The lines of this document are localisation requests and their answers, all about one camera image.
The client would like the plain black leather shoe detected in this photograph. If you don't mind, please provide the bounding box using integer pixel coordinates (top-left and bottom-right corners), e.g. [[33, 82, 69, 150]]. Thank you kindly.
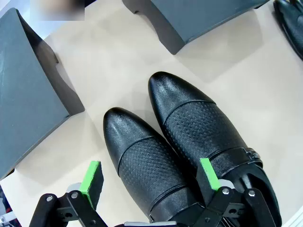
[[273, 0, 303, 60]]

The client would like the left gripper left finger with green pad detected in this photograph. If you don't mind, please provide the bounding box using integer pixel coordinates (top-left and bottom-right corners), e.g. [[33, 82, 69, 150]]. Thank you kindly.
[[28, 160, 105, 227]]

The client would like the black textured shoe with buckle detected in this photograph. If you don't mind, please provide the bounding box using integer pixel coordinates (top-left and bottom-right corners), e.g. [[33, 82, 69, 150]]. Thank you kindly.
[[148, 71, 282, 227]]

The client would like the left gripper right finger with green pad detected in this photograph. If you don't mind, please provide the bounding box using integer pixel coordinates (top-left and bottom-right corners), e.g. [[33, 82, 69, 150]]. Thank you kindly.
[[194, 157, 277, 227]]

